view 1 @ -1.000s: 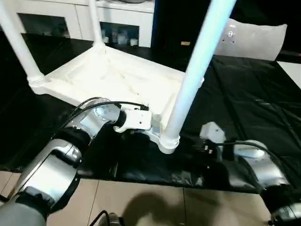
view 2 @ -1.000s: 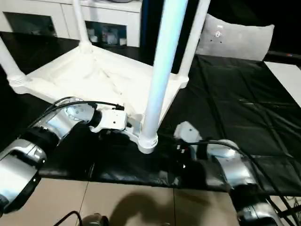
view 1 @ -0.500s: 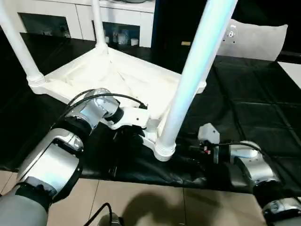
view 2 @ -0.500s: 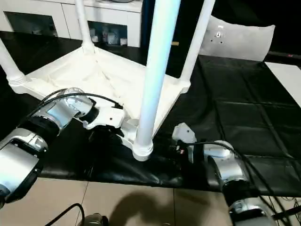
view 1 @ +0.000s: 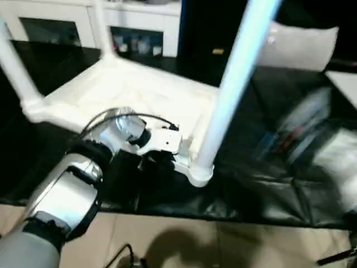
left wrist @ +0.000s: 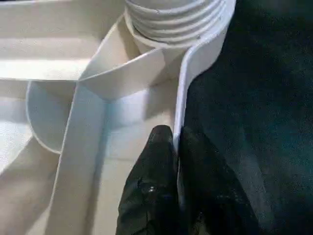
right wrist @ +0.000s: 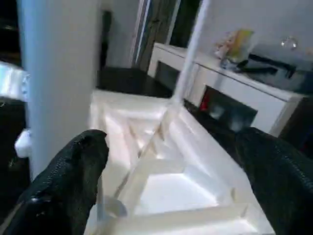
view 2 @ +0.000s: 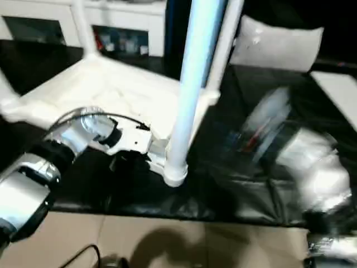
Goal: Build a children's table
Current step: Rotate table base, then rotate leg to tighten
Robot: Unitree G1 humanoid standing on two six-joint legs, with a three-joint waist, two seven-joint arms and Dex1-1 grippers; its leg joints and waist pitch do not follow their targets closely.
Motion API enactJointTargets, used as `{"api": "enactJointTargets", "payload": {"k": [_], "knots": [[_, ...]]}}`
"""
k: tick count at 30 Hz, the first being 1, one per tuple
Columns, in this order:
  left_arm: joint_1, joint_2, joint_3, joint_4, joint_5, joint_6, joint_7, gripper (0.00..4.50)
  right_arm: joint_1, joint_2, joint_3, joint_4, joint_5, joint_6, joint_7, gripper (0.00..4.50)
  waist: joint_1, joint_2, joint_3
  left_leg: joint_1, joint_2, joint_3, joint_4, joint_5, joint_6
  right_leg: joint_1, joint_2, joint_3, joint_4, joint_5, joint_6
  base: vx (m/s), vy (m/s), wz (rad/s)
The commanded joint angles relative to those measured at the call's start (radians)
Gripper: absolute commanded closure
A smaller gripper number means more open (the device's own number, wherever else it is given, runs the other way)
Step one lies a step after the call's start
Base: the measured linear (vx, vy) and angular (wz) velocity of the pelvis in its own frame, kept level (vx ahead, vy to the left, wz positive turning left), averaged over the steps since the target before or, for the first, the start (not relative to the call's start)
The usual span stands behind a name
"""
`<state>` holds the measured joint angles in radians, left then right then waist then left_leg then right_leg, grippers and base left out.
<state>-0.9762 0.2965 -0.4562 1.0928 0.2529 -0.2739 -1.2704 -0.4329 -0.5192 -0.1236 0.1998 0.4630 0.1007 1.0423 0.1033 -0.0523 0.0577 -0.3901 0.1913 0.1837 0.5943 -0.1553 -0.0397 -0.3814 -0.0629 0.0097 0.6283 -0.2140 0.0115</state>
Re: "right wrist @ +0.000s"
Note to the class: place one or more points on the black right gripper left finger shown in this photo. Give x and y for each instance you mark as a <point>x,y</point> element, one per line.
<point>58,191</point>

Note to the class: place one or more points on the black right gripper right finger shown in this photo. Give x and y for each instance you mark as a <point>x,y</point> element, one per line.
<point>286,186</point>

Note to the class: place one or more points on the white plastic table top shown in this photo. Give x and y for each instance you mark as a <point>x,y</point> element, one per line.
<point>171,191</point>

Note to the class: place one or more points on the white plastic table leg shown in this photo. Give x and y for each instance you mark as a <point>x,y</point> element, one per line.
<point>58,73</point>
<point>190,54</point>

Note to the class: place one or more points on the black flat object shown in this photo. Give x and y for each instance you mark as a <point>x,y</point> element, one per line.
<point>269,63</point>

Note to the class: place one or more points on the black work mat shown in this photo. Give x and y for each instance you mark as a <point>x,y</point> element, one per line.
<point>127,81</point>

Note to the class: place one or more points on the yellow and white packet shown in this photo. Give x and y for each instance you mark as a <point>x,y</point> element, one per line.
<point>240,44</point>

